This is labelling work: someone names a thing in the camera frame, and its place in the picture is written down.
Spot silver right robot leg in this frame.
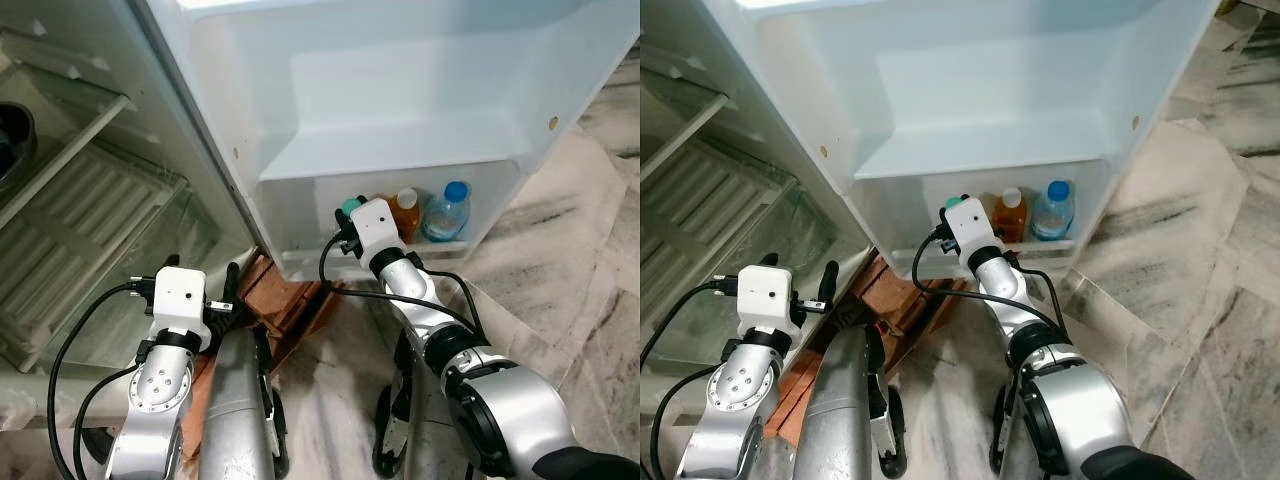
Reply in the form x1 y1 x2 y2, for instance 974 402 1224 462
372 335 471 480
988 380 1041 480

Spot red bricks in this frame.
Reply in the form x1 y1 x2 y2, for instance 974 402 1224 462
775 250 943 441
185 250 347 441

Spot silver robot leg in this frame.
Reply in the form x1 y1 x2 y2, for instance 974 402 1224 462
988 380 1041 480
200 325 291 480
795 325 906 480
372 335 471 480

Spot silver left robot leg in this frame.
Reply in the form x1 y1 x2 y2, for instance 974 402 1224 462
200 325 291 480
795 325 906 480

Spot clear water bottle blue cap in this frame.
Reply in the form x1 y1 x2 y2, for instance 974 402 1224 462
422 181 472 243
1030 180 1077 241

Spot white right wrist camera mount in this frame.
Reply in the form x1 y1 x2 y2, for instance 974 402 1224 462
347 198 403 256
945 197 1001 256

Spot short black left arm cable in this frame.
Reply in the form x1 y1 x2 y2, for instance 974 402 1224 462
650 365 723 480
72 365 141 480

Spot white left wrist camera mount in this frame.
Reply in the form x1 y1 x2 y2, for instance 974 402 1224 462
735 265 798 337
150 266 209 351

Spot glass fridge shelf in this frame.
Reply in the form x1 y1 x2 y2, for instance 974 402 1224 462
640 70 731 201
0 60 136 231

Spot black pot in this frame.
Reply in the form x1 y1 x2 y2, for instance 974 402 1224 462
0 100 39 191

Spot clear crisper drawer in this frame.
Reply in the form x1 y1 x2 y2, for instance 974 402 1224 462
0 140 227 373
640 135 821 366

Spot white fridge cabinet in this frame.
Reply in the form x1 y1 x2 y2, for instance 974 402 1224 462
640 0 863 373
0 0 263 379

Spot long black left arm cable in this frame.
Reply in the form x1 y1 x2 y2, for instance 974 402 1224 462
47 283 153 480
640 280 739 480

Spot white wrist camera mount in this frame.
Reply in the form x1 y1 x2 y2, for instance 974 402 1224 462
735 265 798 337
347 198 403 256
945 197 1001 256
150 266 209 351

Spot white fridge door shelf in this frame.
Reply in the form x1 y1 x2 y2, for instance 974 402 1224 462
855 160 1126 281
258 160 531 283

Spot amber bottle white cap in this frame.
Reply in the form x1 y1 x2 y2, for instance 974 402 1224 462
388 188 423 244
993 187 1028 244

